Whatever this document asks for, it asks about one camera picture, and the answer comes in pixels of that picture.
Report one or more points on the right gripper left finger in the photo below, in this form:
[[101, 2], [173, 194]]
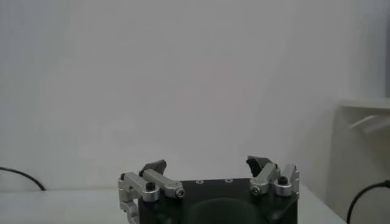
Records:
[[161, 181]]

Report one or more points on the white side desk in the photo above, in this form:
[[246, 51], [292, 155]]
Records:
[[371, 104]]

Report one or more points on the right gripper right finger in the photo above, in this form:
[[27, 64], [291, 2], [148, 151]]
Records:
[[265, 178]]

